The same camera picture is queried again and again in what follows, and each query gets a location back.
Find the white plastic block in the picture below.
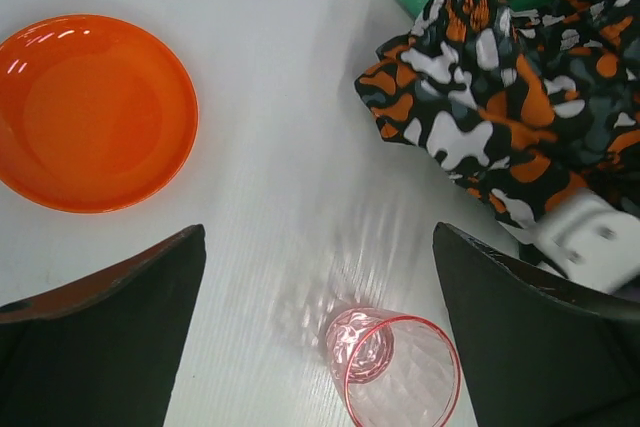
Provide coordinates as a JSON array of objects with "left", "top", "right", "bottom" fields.
[{"left": 531, "top": 190, "right": 639, "bottom": 294}]

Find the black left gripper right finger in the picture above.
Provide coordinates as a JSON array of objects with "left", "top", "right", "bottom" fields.
[{"left": 433, "top": 223, "right": 639, "bottom": 426}]

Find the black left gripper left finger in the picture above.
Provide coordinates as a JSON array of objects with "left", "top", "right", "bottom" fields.
[{"left": 1, "top": 225, "right": 206, "bottom": 426}]

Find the pink transparent plastic cup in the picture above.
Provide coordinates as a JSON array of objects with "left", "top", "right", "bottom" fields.
[{"left": 326, "top": 307, "right": 462, "bottom": 426}]

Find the orange plastic plate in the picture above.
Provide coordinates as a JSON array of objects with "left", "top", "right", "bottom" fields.
[{"left": 1, "top": 14, "right": 199, "bottom": 214}]

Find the black orange camouflage cloth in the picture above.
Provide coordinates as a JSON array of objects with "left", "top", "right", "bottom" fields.
[{"left": 355, "top": 0, "right": 639, "bottom": 243}]

